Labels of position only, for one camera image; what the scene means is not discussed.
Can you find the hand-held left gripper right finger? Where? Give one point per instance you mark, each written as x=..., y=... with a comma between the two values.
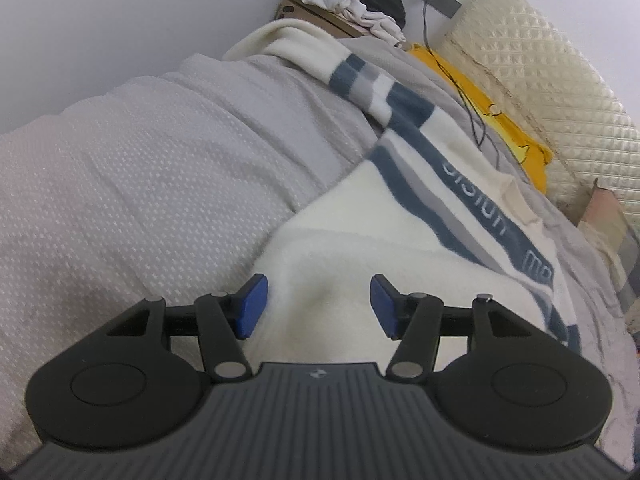
x=385, y=305

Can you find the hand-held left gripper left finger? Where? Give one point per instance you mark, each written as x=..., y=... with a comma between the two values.
x=252, y=305

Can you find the white striped sweater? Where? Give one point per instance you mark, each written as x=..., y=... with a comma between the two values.
x=350, y=210

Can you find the grey bed sheet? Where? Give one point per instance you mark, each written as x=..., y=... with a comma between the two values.
x=125, y=160

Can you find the yellow pillow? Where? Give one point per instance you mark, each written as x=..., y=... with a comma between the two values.
x=520, y=145

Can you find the plaid pillow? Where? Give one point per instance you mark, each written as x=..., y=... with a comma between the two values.
x=607, y=220

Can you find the cream quilted headboard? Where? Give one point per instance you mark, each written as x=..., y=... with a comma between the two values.
x=550, y=60

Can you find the cardboard box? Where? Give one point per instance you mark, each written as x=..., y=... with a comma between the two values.
x=310, y=15

